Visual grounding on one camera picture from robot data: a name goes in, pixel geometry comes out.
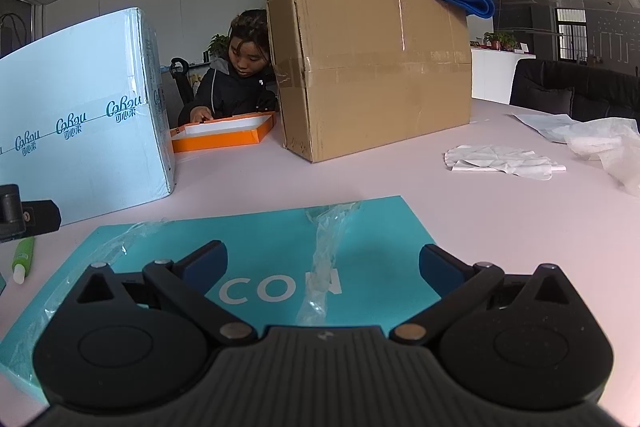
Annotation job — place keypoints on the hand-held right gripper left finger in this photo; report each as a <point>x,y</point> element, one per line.
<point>207,264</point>

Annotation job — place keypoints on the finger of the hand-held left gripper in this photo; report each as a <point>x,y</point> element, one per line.
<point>40,217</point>

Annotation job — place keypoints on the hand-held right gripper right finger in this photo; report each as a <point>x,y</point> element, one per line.
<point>440,267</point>

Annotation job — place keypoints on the pale pink desktop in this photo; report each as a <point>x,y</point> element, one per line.
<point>400,177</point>

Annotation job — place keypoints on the green glue tube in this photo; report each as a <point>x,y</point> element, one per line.
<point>24,254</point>

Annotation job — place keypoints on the flat teal box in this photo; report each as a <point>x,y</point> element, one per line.
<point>280,247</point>

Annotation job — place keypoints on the orange tray box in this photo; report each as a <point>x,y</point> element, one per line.
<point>215,142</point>

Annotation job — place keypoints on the light blue carton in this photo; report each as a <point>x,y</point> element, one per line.
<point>75,82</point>

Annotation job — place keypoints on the flat clear packet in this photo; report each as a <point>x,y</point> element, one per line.
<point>542,124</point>

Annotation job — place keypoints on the white counter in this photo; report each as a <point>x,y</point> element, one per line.
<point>495,74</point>

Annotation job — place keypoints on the brown cardboard box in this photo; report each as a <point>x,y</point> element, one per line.
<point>375,72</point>

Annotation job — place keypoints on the crumpled clear plastic bag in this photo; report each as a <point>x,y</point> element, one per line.
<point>605,142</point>

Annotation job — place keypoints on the green potted plant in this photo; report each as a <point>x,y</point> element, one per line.
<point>219,46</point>

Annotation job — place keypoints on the black sofa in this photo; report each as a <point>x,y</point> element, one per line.
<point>575,84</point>

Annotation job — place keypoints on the potted plants in red pots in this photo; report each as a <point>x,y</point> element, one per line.
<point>500,41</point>

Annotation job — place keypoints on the barred window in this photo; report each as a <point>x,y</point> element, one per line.
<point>570,34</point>

